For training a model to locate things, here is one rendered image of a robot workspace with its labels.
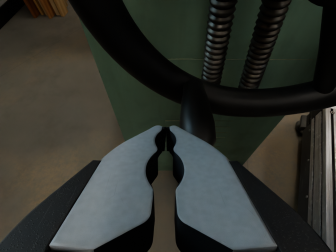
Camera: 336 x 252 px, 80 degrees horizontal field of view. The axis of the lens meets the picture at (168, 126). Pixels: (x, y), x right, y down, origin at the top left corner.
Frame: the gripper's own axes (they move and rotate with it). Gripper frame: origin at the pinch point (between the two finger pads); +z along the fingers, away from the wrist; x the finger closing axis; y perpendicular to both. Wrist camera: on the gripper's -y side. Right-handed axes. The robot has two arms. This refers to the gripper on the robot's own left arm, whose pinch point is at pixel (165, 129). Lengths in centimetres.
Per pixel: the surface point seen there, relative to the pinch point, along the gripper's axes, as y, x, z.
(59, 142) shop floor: 44, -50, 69
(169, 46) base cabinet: -2.0, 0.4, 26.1
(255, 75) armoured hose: -0.3, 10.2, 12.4
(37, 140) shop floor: 44, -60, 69
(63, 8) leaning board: -13, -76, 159
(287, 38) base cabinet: -3.4, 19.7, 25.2
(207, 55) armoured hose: -2.7, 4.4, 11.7
